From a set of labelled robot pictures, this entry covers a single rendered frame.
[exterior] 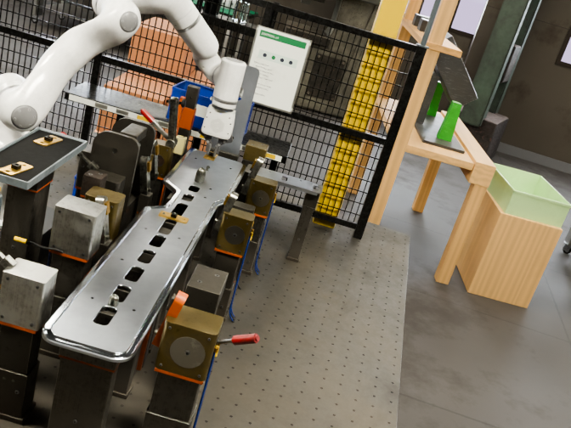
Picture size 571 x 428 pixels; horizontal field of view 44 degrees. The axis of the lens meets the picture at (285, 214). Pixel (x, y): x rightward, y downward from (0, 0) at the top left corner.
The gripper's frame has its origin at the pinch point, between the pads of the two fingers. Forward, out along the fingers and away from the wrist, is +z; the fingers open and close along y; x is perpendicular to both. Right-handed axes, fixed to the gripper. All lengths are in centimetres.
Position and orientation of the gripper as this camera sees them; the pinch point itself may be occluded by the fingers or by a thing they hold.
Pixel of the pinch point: (212, 149)
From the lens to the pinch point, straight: 244.7
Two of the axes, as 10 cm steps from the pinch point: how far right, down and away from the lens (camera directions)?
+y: 9.6, 2.9, 0.0
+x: 1.0, -3.5, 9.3
